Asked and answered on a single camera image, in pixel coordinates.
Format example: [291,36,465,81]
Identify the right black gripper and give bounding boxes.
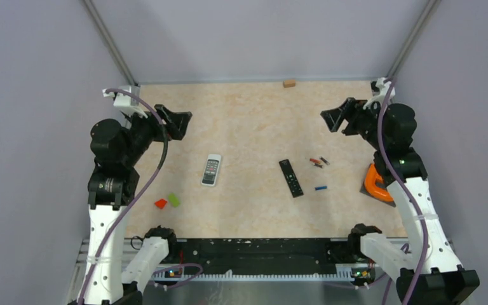
[321,97,388,150]

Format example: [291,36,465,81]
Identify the black remote control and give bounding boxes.
[279,159,304,198]

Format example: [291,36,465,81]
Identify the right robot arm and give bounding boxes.
[320,97,480,304]

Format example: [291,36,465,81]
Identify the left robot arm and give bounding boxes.
[72,104,193,304]

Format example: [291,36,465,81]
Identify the white remote control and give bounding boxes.
[201,154,222,187]

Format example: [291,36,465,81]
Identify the orange tape roll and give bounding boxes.
[360,163,395,207]

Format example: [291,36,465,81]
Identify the green block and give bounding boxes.
[167,193,180,208]

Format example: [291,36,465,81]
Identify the red block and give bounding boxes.
[154,198,168,210]

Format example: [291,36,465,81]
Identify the brown wooden block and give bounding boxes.
[282,79,296,88]

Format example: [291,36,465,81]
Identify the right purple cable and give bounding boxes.
[376,78,430,305]

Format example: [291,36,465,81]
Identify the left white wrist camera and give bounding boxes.
[102,85,147,118]

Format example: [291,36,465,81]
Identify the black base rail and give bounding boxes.
[162,238,379,281]

